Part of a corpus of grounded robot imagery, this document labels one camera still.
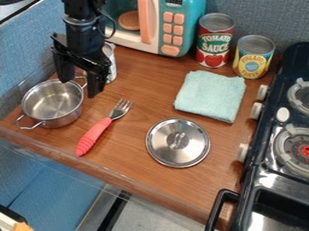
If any red handled fork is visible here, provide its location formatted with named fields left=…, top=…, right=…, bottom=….
left=73, top=98, right=135, bottom=158

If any silver can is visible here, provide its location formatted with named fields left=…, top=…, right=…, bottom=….
left=81, top=42, right=118, bottom=85

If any yellow pineapple can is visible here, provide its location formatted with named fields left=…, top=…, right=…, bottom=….
left=231, top=34, right=276, bottom=80

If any toy microwave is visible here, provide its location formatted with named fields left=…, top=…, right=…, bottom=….
left=99, top=0, right=208, bottom=59

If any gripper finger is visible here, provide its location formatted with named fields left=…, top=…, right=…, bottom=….
left=51, top=52, right=78, bottom=84
left=85, top=64, right=111, bottom=99

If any silver pot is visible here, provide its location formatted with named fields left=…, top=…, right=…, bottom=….
left=15, top=76, right=89, bottom=131

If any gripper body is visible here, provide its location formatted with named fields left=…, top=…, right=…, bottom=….
left=49, top=17, right=114, bottom=75

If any toy stove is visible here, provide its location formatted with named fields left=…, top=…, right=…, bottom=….
left=203, top=41, right=309, bottom=231

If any silver pot lid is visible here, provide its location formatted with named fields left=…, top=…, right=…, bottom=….
left=145, top=117, right=213, bottom=169

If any red tomato sauce can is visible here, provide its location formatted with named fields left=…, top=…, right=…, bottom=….
left=195, top=13, right=237, bottom=69

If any light blue cloth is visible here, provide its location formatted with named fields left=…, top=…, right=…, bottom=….
left=173, top=69, right=248, bottom=125

